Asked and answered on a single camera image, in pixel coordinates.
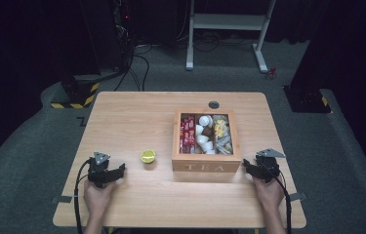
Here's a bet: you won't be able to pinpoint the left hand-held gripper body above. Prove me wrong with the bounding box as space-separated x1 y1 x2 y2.
87 151 111 189

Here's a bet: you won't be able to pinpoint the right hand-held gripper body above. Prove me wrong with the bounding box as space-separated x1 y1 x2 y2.
255 148 287 184

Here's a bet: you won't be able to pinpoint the yellow-lid capsule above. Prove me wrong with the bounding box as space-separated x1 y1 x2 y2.
140 148 156 165

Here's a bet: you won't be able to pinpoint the wooden tea box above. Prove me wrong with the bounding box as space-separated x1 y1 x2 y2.
171 108 242 174

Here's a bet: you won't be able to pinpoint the person's left hand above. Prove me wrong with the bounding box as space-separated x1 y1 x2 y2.
83 179 117 216

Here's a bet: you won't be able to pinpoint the person's right hand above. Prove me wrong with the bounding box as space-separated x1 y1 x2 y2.
252 176 286 215

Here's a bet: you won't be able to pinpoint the clear grey packets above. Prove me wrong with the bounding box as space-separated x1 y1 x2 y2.
215 135 234 155

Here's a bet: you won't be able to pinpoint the grey tape strip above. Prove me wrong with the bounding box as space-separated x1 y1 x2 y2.
52 195 73 205
289 191 308 202

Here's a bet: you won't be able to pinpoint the clear packets with yellow contents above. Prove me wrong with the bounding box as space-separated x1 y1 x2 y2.
213 117 229 137

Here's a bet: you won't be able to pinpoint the stack of red sachets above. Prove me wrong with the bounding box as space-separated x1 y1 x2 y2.
179 116 196 155

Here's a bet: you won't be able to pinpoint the black yellow striped base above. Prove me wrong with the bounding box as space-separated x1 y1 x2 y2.
51 73 101 110

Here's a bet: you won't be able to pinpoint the dark equipment rack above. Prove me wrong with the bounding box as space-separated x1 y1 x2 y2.
111 0 135 70

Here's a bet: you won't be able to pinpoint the white metal stand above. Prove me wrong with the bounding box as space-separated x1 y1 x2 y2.
185 0 277 73

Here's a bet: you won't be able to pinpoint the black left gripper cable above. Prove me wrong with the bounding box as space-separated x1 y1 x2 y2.
73 158 92 234

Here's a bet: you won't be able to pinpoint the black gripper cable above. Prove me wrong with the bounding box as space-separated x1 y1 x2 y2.
272 175 293 234
73 158 92 234

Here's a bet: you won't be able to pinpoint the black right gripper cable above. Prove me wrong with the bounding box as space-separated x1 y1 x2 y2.
272 175 293 234

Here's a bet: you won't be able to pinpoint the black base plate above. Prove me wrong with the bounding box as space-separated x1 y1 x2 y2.
282 85 332 114

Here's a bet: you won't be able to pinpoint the black floor cables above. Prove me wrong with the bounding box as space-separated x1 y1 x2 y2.
114 43 154 93

